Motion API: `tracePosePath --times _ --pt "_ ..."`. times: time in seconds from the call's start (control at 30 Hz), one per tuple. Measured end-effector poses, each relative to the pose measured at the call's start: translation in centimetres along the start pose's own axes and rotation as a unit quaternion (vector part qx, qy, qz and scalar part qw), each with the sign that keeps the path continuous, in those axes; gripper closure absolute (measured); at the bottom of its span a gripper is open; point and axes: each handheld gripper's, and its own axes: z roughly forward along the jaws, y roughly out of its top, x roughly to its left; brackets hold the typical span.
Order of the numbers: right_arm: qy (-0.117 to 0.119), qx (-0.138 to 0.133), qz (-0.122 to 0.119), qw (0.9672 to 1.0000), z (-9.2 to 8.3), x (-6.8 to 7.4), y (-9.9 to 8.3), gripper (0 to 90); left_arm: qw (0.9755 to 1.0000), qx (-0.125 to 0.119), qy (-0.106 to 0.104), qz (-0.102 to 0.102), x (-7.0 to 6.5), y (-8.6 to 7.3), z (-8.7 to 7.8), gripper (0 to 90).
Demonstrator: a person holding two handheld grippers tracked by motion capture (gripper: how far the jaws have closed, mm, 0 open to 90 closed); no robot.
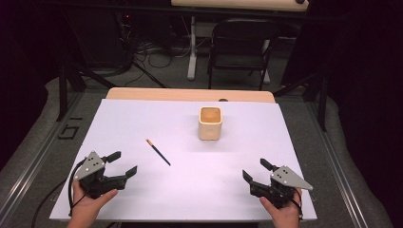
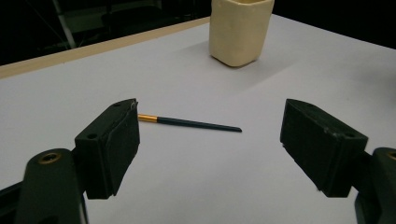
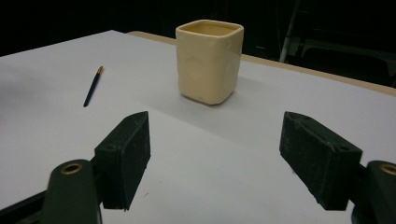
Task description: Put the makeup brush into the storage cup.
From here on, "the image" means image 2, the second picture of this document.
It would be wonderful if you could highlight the grey metal stand pole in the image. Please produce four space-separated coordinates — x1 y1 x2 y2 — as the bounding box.
50 0 78 49

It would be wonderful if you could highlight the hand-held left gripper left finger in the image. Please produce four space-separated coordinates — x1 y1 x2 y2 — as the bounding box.
74 98 141 200

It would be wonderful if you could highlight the white table mat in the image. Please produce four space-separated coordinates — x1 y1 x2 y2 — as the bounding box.
0 13 396 224

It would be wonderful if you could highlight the cream square brush holder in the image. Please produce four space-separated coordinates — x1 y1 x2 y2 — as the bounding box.
208 0 276 68

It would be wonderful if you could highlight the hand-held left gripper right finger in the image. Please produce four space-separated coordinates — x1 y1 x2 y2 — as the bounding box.
279 98 370 199

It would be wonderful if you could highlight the dark paintbrush with gold ferrule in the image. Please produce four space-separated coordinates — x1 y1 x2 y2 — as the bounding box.
137 113 243 133

